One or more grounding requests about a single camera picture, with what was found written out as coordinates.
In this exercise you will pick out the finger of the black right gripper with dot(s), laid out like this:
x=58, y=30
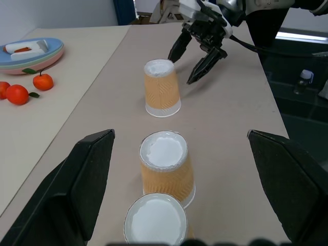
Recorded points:
x=205, y=66
x=179, y=48

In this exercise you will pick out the beige cardboard box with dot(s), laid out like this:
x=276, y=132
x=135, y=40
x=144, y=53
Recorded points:
x=164, y=11

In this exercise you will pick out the clear bottle with white cap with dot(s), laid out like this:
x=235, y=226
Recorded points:
x=303, y=82

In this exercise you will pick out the orange ribbed paper cup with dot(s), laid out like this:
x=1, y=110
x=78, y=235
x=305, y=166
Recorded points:
x=156, y=220
x=167, y=174
x=161, y=89

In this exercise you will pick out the orange toy food piece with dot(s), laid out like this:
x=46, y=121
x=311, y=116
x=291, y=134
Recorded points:
x=23, y=49

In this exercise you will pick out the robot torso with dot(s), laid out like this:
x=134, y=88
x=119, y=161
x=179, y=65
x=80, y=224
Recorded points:
x=266, y=25

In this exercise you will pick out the blue panel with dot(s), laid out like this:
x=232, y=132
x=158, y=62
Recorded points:
x=126, y=11

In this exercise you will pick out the orange tangerine with leaf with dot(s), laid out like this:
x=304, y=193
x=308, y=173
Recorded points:
x=43, y=82
x=17, y=94

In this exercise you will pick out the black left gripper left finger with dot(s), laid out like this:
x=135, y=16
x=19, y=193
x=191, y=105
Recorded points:
x=64, y=194

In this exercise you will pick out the green plate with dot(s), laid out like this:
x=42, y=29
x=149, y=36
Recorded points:
x=55, y=57

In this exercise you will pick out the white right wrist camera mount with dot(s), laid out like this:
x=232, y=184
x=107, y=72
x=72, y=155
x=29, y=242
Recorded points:
x=189, y=11

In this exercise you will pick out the white toy food piece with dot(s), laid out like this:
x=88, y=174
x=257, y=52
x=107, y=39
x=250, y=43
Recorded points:
x=23, y=44

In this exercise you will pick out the pink plate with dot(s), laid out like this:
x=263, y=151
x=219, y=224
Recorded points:
x=48, y=65

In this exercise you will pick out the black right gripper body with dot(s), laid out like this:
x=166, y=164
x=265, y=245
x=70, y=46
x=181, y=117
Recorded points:
x=208, y=30

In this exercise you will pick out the white toy food block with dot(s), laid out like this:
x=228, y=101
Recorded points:
x=27, y=55

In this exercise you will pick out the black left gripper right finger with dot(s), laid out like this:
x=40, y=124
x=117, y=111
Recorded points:
x=294, y=184

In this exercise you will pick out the blue plate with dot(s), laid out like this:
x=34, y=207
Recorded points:
x=52, y=47

